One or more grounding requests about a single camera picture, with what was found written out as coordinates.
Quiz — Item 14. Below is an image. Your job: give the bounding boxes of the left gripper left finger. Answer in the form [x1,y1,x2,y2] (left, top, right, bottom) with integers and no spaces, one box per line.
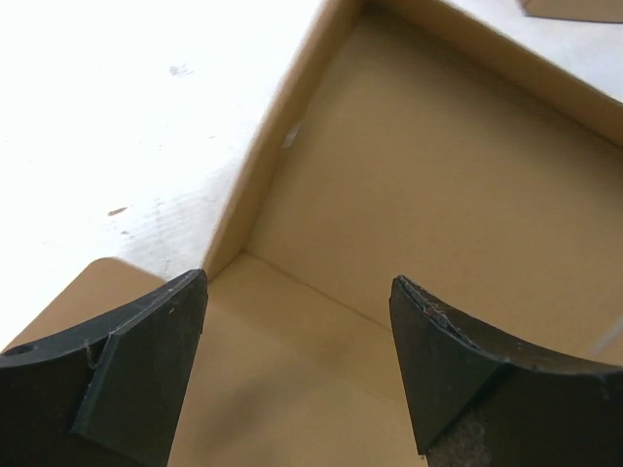
[1,269,207,466]

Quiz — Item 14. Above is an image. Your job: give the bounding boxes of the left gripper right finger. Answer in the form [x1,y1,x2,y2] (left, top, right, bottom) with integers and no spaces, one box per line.
[389,276,622,466]

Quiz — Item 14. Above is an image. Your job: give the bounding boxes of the brown cardboard box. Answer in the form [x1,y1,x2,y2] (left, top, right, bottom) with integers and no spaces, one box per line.
[519,0,623,23]
[1,1,622,466]

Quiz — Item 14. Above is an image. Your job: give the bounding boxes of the folded brown cardboard box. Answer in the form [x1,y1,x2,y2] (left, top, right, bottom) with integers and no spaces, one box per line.
[519,0,623,23]

